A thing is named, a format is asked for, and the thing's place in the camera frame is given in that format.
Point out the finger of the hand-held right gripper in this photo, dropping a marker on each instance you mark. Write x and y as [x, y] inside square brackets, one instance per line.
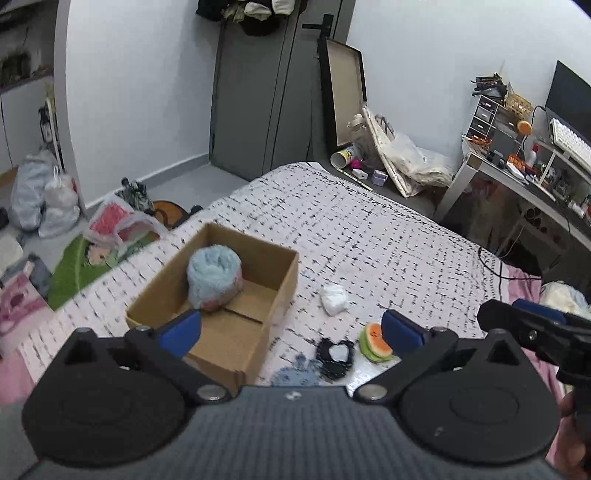
[540, 311]
[531, 327]

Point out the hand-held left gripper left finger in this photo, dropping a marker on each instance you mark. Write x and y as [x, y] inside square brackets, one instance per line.
[180, 330]

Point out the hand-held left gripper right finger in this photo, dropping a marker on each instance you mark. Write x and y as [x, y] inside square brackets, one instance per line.
[401, 334]

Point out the plush hamburger toy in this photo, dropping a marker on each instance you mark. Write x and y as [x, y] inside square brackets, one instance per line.
[374, 344]

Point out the cardboard box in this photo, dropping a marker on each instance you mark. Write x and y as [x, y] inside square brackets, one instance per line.
[231, 341]

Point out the white cloth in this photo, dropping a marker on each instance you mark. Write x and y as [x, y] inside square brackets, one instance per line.
[334, 300]

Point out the person's right hand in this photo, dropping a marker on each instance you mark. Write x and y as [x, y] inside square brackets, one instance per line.
[570, 443]

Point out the pink bed sheet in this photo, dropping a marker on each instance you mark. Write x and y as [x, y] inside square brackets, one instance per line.
[521, 288]

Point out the light blue rolled towel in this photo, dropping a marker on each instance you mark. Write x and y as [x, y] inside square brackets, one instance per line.
[212, 277]

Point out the white black-patterned bedspread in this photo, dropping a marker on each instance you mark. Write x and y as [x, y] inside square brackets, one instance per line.
[369, 240]

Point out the blue fuzzy cloth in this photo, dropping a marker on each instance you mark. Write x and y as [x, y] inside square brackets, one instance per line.
[295, 374]

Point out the green leaf rug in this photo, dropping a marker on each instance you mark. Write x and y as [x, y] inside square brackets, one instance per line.
[69, 277]

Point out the plastic bag with pink contents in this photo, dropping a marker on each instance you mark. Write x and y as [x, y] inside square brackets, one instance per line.
[111, 221]

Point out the white desk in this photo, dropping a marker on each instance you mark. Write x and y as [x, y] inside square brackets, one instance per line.
[466, 180]

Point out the white bottle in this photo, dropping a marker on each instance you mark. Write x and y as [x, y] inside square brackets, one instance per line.
[532, 156]

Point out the small purple box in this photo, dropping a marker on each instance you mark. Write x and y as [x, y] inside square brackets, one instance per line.
[379, 177]

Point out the pink printed blanket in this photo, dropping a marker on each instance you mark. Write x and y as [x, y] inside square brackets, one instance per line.
[18, 309]

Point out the small white box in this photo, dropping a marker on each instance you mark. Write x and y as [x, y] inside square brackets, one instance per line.
[360, 175]

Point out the black desktop device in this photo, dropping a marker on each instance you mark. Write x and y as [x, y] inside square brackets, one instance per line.
[503, 145]

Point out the white plastic bag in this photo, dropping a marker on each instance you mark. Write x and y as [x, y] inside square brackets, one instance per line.
[60, 207]

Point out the white keyboard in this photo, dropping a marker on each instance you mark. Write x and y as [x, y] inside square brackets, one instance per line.
[570, 141]

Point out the white tote bag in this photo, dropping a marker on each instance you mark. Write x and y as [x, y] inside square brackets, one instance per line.
[415, 161]

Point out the cylindrical paper can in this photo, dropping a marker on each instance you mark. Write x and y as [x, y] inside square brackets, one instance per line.
[341, 157]

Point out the small drawer organizer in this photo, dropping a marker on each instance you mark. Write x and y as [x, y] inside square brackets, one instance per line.
[485, 115]

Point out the clear water bottle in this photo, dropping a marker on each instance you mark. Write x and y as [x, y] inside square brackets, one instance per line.
[359, 134]

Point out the grey plastic bag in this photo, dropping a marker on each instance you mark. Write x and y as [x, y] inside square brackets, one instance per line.
[30, 189]

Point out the wicker basket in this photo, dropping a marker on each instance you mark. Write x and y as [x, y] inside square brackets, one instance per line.
[519, 104]

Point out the black monitor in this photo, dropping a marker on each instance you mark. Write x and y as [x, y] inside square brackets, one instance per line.
[572, 97]

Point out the black framed board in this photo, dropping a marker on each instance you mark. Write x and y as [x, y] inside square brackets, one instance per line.
[344, 92]

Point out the grey door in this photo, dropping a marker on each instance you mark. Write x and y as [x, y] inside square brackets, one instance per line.
[258, 92]

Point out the clothes hanging over door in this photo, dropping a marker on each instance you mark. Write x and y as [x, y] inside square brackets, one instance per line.
[249, 14]

